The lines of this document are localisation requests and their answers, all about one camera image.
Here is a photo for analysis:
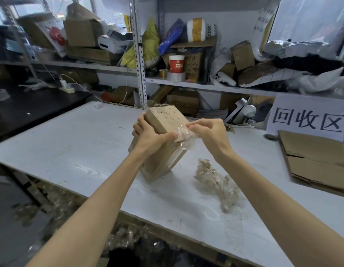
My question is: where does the person's left hand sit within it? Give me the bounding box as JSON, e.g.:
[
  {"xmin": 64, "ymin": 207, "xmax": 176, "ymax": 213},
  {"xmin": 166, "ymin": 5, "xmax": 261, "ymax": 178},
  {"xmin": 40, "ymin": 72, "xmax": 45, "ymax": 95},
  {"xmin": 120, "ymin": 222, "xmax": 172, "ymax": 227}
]
[{"xmin": 132, "ymin": 112, "xmax": 178, "ymax": 162}]

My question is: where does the person's right hand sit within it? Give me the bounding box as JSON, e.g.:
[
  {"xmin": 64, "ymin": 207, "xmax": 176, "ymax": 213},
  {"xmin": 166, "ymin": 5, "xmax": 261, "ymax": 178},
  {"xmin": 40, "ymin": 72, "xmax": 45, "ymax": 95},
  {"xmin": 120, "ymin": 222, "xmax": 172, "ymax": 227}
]
[{"xmin": 186, "ymin": 118, "xmax": 231, "ymax": 162}]

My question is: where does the clear tape strip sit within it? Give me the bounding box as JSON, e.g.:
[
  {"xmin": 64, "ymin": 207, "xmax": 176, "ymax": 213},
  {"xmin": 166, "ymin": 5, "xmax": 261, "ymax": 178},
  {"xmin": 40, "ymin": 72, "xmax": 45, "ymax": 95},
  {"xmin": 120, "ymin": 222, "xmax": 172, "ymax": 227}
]
[{"xmin": 172, "ymin": 123, "xmax": 201, "ymax": 151}]

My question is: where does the brown cardboard box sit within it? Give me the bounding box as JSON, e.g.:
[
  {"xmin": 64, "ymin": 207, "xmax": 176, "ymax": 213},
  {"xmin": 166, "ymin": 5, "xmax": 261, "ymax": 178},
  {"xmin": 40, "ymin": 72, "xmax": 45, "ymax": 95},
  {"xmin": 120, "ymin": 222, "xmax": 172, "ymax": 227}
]
[{"xmin": 128, "ymin": 105, "xmax": 199, "ymax": 182}]

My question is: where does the person's left forearm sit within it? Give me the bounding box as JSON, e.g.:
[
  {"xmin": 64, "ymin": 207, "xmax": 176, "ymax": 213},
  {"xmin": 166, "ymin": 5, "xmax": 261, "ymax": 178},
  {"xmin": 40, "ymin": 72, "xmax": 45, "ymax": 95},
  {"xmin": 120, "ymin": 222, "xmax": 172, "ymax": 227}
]
[{"xmin": 26, "ymin": 151, "xmax": 151, "ymax": 267}]

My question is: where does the person's right forearm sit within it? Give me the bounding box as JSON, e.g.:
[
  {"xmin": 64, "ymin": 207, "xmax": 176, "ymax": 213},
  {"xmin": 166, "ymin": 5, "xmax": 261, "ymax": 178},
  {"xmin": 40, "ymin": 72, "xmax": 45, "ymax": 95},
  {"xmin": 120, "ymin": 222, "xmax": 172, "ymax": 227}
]
[{"xmin": 213, "ymin": 149, "xmax": 344, "ymax": 267}]

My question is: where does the low cardboard box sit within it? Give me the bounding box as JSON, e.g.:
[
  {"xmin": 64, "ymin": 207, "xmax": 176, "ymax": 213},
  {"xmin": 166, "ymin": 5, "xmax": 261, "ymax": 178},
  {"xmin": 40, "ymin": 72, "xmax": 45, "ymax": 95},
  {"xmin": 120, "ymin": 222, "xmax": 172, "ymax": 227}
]
[{"xmin": 166, "ymin": 89, "xmax": 200, "ymax": 115}]

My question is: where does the crumpled clear tape wad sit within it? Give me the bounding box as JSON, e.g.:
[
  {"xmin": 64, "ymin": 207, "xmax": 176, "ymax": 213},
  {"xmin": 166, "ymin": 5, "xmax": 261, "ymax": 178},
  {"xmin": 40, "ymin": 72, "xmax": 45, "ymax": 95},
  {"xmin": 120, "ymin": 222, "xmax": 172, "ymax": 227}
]
[{"xmin": 194, "ymin": 158, "xmax": 241, "ymax": 213}]

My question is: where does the white desk lamp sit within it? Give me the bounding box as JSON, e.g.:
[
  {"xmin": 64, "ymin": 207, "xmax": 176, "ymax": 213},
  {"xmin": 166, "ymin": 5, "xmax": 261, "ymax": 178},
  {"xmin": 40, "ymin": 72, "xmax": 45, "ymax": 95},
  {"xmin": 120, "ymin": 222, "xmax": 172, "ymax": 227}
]
[{"xmin": 225, "ymin": 98, "xmax": 257, "ymax": 127}]

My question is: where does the white barcode scanner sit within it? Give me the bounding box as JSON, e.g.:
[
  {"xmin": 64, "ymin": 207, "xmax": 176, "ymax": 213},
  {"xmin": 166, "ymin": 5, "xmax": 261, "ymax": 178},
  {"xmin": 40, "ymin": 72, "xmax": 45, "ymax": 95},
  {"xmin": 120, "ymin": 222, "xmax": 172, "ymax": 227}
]
[{"xmin": 214, "ymin": 71, "xmax": 237, "ymax": 87}]

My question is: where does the handwritten cardboard box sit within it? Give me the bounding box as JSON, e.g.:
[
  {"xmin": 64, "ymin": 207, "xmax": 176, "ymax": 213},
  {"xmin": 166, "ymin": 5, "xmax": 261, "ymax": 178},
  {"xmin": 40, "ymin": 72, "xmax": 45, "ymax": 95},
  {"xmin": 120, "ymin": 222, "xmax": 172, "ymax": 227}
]
[{"xmin": 185, "ymin": 51, "xmax": 205, "ymax": 83}]

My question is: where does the red and white paper cup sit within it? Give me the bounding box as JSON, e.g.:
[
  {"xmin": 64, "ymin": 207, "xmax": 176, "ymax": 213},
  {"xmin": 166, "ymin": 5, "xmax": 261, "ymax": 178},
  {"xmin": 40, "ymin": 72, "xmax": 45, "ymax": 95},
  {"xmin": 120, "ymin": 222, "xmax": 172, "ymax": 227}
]
[{"xmin": 169, "ymin": 55, "xmax": 186, "ymax": 74}]

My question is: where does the brown paper parcel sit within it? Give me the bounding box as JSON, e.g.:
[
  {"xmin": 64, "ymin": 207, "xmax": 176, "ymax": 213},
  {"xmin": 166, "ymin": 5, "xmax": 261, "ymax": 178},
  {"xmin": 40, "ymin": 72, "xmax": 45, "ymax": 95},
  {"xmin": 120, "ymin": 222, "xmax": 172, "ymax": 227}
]
[{"xmin": 238, "ymin": 62, "xmax": 287, "ymax": 88}]

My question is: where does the grey metal shelving rack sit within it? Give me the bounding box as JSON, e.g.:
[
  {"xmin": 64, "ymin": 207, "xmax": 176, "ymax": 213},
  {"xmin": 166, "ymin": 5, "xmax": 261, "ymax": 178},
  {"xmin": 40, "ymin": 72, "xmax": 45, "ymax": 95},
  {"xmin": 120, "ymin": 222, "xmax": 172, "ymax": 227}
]
[{"xmin": 0, "ymin": 0, "xmax": 344, "ymax": 109}]

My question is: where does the small cube cardboard box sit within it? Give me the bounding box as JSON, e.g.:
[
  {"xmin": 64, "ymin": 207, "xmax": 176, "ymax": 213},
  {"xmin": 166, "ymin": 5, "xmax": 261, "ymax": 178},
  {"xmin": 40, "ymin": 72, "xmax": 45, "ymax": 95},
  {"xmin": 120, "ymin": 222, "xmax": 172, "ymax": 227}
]
[{"xmin": 230, "ymin": 40, "xmax": 255, "ymax": 71}]

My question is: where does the blue plastic bag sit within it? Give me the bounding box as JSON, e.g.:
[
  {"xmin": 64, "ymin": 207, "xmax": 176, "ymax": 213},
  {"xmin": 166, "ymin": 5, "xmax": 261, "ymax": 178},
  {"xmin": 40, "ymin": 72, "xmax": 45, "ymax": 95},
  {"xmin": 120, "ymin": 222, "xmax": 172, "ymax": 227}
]
[{"xmin": 158, "ymin": 18, "xmax": 188, "ymax": 56}]

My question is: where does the yellow plastic bag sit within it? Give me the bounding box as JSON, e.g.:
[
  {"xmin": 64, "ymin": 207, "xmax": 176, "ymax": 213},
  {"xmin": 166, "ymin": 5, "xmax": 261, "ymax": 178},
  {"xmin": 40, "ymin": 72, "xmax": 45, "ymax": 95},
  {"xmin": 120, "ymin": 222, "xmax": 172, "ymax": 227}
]
[{"xmin": 120, "ymin": 18, "xmax": 161, "ymax": 70}]

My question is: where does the yellow and white tape roll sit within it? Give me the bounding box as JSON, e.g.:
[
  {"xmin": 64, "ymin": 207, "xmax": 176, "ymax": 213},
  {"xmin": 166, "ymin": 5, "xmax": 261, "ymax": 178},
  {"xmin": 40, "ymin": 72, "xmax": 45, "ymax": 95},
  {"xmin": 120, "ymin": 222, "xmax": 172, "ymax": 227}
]
[{"xmin": 187, "ymin": 17, "xmax": 207, "ymax": 43}]

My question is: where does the white label printer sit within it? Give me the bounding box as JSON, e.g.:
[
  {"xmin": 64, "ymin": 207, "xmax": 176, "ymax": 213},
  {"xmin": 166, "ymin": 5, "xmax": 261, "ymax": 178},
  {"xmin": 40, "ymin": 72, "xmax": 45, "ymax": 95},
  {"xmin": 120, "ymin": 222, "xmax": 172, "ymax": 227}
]
[{"xmin": 97, "ymin": 30, "xmax": 133, "ymax": 52}]

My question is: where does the white paper sign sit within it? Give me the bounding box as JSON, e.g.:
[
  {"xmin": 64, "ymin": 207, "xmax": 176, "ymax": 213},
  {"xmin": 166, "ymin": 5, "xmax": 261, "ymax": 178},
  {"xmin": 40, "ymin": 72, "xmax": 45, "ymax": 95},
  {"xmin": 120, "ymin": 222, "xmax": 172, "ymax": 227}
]
[{"xmin": 265, "ymin": 93, "xmax": 344, "ymax": 142}]

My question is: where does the pile of clear tape scraps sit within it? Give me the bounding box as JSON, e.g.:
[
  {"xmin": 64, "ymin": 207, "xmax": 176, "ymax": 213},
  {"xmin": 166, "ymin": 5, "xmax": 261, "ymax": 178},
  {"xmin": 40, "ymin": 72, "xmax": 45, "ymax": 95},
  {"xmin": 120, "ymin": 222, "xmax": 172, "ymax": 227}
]
[{"xmin": 10, "ymin": 178, "xmax": 195, "ymax": 267}]

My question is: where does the flattened brown cardboard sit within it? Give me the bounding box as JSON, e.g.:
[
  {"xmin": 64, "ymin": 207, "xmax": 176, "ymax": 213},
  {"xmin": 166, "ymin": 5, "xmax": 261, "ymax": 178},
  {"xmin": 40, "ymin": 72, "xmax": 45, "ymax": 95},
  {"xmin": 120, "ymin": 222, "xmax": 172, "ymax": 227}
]
[{"xmin": 278, "ymin": 130, "xmax": 344, "ymax": 198}]

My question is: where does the grey plastic mailer bag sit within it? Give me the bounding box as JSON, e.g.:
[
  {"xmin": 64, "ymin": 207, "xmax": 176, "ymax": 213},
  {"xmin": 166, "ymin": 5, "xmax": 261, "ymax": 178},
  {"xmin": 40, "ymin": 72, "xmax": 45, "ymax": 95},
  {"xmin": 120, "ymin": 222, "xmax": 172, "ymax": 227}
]
[{"xmin": 262, "ymin": 39, "xmax": 343, "ymax": 59}]

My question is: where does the black plastic bag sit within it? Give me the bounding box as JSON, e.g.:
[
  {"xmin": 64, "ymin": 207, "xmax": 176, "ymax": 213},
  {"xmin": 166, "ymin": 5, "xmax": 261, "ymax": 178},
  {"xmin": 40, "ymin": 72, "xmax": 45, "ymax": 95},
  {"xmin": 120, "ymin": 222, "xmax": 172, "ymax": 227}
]
[{"xmin": 273, "ymin": 54, "xmax": 344, "ymax": 76}]

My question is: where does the white plastic bag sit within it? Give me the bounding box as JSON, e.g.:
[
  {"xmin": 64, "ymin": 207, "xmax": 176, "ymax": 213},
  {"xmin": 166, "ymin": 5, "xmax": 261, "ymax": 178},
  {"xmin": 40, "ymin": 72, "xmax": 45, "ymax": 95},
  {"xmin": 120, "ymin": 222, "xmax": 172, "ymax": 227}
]
[{"xmin": 286, "ymin": 67, "xmax": 344, "ymax": 95}]

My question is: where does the open cardboard box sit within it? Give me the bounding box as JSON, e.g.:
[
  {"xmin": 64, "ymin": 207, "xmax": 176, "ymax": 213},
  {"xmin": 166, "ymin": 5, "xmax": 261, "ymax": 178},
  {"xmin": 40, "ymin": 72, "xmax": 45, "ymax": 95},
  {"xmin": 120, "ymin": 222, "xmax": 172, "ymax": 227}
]
[{"xmin": 63, "ymin": 18, "xmax": 104, "ymax": 48}]

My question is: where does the black side table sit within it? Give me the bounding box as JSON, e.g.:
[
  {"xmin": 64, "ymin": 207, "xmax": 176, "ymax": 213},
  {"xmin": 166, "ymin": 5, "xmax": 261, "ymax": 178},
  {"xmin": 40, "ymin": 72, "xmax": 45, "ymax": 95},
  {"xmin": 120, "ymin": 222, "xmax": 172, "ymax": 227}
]
[{"xmin": 0, "ymin": 79, "xmax": 92, "ymax": 143}]

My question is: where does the white bag with red print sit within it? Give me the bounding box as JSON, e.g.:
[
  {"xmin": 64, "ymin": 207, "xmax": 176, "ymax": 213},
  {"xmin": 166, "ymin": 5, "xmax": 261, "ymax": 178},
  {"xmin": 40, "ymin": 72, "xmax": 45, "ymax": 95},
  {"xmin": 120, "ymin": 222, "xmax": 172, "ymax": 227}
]
[{"xmin": 35, "ymin": 18, "xmax": 68, "ymax": 58}]

